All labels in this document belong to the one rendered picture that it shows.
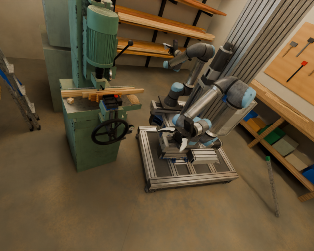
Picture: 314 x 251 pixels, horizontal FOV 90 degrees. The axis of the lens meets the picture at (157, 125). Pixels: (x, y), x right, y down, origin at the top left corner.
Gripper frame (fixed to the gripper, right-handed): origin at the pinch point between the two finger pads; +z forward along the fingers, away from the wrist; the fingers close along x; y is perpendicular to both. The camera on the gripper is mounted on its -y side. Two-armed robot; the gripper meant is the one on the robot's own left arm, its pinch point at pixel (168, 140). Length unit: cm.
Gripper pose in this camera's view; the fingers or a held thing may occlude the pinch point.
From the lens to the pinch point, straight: 73.8
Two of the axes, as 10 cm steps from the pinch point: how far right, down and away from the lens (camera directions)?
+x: -6.4, -5.8, 5.0
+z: -7.4, 2.8, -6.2
